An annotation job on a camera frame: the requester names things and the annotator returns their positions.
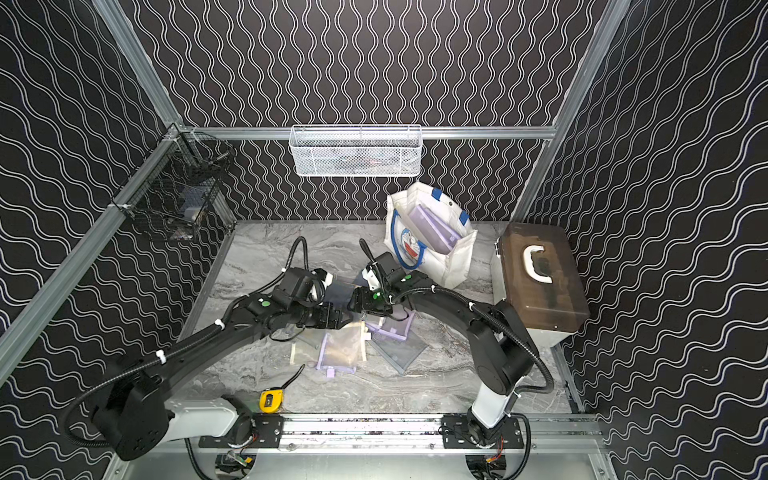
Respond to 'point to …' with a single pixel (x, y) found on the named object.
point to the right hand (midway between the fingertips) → (355, 308)
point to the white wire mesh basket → (356, 150)
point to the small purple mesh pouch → (393, 329)
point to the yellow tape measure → (271, 399)
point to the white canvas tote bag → (411, 247)
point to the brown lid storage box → (535, 271)
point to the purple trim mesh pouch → (442, 234)
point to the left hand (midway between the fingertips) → (342, 313)
